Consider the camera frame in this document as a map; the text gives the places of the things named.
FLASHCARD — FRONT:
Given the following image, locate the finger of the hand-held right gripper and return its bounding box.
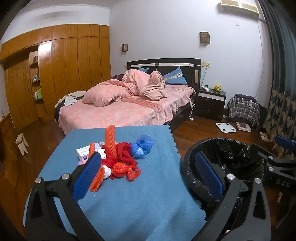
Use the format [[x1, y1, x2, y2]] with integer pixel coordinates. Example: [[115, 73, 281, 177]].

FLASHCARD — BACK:
[[249, 143, 278, 166], [275, 135, 296, 154]]

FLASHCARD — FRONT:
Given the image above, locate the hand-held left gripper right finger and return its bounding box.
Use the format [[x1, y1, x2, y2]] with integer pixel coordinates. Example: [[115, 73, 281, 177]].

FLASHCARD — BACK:
[[194, 152, 272, 241]]

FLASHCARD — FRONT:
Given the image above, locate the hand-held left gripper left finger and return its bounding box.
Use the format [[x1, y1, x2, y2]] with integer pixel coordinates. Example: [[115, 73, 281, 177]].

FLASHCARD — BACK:
[[25, 152, 103, 241]]

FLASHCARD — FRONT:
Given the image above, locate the short orange foam net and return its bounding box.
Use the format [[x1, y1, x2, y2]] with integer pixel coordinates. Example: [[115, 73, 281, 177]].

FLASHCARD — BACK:
[[89, 142, 105, 192]]

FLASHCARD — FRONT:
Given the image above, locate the white cardboard box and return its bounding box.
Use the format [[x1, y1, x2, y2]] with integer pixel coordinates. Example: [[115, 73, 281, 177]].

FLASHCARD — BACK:
[[76, 145, 96, 162]]

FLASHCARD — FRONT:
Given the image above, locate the black bag-lined trash bin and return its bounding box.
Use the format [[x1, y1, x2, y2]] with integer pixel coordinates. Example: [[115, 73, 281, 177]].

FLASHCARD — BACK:
[[180, 137, 266, 232]]

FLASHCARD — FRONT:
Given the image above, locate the red plastic bag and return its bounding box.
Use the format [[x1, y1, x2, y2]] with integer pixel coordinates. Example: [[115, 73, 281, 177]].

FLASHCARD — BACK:
[[111, 162, 141, 181]]

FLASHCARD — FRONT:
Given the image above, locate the long orange foam net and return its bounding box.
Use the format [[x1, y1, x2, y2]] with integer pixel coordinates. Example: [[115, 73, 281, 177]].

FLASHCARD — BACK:
[[105, 125, 117, 160]]

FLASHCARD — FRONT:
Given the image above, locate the red cloth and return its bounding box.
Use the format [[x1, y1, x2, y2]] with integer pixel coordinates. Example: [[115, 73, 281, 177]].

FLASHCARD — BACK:
[[102, 142, 139, 180]]

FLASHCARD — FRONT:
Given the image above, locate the blue plastic bag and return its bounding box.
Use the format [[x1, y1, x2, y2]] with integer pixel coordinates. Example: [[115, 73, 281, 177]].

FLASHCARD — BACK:
[[130, 134, 154, 159]]

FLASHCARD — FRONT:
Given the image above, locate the white scale with brown panel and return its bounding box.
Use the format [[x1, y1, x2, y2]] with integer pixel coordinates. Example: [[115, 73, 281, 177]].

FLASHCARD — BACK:
[[236, 121, 252, 132]]

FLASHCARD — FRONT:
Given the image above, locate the white bathroom scale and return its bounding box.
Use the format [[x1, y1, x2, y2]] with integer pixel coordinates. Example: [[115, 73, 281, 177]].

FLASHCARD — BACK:
[[216, 122, 237, 133]]

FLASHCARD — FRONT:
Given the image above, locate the plaid cloth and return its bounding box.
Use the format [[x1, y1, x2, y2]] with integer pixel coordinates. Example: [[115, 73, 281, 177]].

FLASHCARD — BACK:
[[228, 95, 260, 127]]

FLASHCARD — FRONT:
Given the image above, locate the dark bag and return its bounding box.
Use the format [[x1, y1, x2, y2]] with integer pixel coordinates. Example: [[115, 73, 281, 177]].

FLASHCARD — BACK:
[[235, 94, 257, 102]]

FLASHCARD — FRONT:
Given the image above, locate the blue tablecloth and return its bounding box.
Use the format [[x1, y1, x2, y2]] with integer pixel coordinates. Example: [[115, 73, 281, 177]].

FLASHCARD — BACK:
[[23, 125, 207, 241]]

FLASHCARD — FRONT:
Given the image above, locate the pink bedspread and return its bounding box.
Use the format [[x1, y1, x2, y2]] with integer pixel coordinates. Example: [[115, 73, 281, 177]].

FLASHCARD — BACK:
[[59, 85, 197, 136]]

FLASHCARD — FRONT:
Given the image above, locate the dark nightstand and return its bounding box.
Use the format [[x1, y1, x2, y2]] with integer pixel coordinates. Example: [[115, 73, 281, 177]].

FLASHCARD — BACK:
[[196, 89, 226, 121]]

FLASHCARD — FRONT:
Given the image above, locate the patterned dark curtain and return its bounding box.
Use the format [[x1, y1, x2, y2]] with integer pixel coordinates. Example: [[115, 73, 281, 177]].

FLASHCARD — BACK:
[[258, 0, 296, 160]]

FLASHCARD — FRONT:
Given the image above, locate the small wooden stool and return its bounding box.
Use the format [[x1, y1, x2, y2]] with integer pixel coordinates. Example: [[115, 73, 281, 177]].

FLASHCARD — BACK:
[[16, 133, 29, 156]]

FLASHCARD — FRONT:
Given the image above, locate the beige clothes pile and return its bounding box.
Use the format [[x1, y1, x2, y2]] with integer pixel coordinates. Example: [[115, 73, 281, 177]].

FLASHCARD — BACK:
[[58, 91, 87, 107]]

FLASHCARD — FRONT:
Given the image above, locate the pink duvet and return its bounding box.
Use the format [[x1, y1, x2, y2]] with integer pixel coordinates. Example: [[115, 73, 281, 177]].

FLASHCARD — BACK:
[[82, 69, 168, 107]]

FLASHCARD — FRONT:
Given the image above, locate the large blue pillow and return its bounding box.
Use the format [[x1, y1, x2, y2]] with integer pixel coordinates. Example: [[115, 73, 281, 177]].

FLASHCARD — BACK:
[[162, 66, 187, 86]]

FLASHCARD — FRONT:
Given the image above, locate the wooden wardrobe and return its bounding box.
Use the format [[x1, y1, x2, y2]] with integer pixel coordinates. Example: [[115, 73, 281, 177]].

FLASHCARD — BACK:
[[0, 24, 112, 130]]

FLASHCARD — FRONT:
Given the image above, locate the dark wooden bed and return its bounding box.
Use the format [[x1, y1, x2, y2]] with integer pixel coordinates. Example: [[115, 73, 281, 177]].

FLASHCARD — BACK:
[[54, 58, 201, 137]]

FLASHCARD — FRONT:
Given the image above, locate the air conditioner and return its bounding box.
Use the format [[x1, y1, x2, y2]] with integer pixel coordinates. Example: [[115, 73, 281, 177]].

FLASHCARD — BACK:
[[220, 0, 260, 16]]

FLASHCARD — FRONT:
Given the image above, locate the large wall lamp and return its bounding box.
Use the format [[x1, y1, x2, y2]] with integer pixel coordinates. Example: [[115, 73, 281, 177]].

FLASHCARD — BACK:
[[199, 32, 211, 45]]

